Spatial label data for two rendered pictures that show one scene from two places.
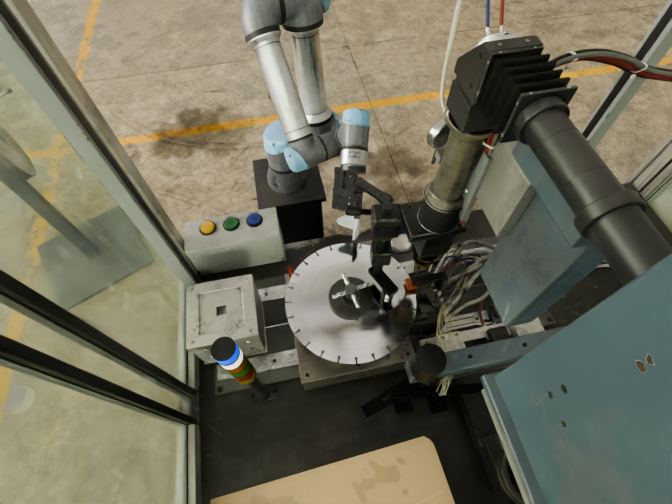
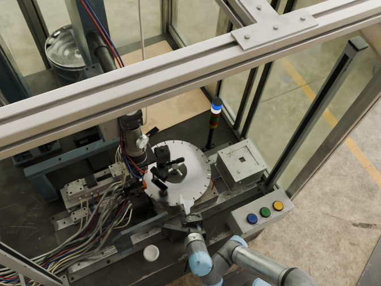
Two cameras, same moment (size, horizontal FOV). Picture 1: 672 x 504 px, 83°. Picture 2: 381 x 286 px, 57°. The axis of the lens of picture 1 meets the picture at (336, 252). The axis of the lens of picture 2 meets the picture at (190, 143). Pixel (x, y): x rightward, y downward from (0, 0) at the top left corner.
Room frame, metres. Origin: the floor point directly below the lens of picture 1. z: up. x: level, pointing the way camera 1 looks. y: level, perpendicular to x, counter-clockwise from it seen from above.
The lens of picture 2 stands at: (1.05, -0.24, 2.42)
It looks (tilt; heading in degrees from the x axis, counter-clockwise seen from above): 60 degrees down; 158
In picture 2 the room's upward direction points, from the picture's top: 7 degrees clockwise
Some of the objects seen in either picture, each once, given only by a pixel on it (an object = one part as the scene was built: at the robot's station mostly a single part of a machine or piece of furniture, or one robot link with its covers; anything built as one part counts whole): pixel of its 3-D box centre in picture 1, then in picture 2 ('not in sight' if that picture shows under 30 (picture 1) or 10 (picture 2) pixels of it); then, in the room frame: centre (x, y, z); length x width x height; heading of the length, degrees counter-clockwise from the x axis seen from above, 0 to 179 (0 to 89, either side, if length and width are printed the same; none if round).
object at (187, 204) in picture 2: (348, 222); (186, 203); (0.58, -0.03, 1.02); 0.09 x 0.06 x 0.03; 174
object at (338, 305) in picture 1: (350, 295); (174, 170); (0.40, -0.03, 0.96); 0.11 x 0.11 x 0.03
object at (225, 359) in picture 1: (225, 351); (217, 104); (0.21, 0.21, 1.14); 0.05 x 0.04 x 0.03; 10
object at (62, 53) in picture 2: not in sight; (83, 68); (-0.33, -0.34, 0.93); 0.31 x 0.31 x 0.36
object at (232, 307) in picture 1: (228, 320); (239, 166); (0.40, 0.31, 0.82); 0.18 x 0.18 x 0.15; 10
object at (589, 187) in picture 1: (512, 206); (115, 93); (0.29, -0.22, 1.45); 0.35 x 0.07 x 0.28; 10
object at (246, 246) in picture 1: (237, 241); (259, 214); (0.66, 0.31, 0.82); 0.28 x 0.11 x 0.15; 100
